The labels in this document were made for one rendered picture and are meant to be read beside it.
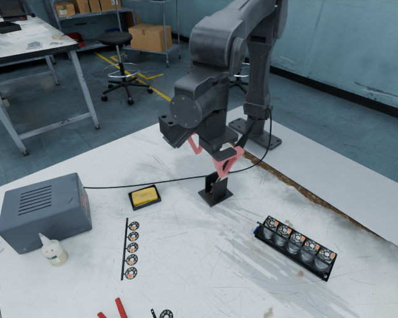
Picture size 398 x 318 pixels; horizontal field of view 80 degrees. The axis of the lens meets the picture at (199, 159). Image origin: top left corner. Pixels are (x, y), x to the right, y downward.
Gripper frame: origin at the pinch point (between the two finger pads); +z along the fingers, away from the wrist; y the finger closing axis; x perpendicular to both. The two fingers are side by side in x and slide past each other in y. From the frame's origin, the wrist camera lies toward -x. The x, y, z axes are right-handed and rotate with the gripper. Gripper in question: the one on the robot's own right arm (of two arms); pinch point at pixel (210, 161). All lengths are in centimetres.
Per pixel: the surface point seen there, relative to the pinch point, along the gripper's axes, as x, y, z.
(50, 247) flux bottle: -35.5, -3.1, 7.8
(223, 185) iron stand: 3.6, 1.4, 8.7
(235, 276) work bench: -6.7, 19.4, 13.4
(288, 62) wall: 242, -164, 63
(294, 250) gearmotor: 5.4, 22.8, 9.9
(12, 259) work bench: -44.2, -9.7, 13.8
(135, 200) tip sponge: -16.5, -8.8, 11.9
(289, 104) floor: 189, -110, 84
